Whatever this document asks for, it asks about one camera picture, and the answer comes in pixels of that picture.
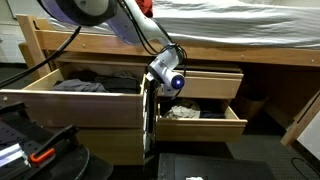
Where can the wooden drawer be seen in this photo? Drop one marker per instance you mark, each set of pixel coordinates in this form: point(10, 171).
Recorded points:
point(52, 108)
point(117, 146)
point(217, 123)
point(211, 85)

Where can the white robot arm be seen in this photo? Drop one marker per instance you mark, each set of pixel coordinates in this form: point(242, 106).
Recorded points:
point(128, 22)

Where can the beige cloth in drawer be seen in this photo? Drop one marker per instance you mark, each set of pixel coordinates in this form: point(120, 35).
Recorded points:
point(184, 110)

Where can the dark grey folded clothes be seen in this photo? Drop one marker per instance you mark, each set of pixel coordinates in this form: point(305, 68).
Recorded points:
point(90, 81)

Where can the black box on floor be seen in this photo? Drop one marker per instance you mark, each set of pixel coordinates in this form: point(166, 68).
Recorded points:
point(189, 167)

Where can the red cloth on bed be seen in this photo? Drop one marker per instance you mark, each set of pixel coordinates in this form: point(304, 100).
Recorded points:
point(146, 7)

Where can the grey striped mattress sheet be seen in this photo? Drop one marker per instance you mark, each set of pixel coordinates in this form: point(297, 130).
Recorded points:
point(236, 22)

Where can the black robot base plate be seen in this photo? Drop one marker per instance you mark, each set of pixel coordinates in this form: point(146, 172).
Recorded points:
point(76, 164)

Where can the wooden bed frame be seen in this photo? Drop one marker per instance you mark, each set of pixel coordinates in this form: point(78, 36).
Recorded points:
point(108, 49)

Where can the orange handled clamp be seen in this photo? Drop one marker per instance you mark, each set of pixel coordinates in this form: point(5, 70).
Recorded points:
point(61, 142)

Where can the silver aluminium rail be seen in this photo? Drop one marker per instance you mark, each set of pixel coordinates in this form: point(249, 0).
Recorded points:
point(11, 154)

